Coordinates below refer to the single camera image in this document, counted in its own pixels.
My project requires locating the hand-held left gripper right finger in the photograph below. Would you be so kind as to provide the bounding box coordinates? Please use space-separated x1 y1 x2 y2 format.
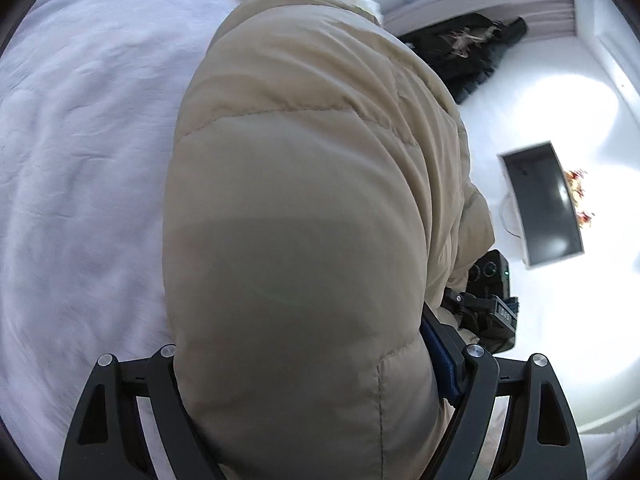
419 305 588 480

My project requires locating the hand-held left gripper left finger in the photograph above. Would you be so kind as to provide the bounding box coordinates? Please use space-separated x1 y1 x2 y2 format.
58 344 221 480

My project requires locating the beige puffer jacket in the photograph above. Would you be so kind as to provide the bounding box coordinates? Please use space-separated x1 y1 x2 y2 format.
162 0 496 480

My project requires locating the black flat screen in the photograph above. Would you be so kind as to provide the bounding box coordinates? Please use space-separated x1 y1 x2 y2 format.
497 141 586 271

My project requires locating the dried flower decoration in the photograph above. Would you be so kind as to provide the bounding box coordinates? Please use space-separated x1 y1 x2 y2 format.
564 169 596 231

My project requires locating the lavender bed blanket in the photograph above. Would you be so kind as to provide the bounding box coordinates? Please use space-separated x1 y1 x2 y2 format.
0 0 261 426

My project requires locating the dark green hanging coat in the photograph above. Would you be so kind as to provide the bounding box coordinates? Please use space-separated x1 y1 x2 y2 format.
400 12 528 106

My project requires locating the pale pleated curtain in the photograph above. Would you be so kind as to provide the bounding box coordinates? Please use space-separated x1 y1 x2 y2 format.
382 0 576 41

